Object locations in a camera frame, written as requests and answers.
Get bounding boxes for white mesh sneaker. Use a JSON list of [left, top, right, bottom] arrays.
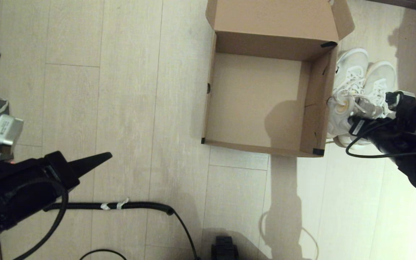
[[326, 48, 369, 139], [338, 61, 397, 148]]

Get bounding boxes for brown cardboard shoe box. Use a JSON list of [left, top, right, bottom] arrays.
[[201, 0, 355, 158]]

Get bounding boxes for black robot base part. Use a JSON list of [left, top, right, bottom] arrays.
[[211, 236, 238, 260]]

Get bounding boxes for white tape strip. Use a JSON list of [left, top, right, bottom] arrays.
[[101, 198, 130, 211]]

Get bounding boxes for dark wooden furniture edge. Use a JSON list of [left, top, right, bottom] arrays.
[[369, 0, 416, 15]]

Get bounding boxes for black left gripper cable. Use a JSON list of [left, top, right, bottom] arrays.
[[11, 177, 69, 260]]

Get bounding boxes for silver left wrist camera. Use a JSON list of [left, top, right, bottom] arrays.
[[0, 114, 24, 161]]

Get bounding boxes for black coiled floor cable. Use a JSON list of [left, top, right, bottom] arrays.
[[43, 201, 201, 260]]

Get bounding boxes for black cable loop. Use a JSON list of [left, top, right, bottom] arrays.
[[80, 249, 127, 260]]

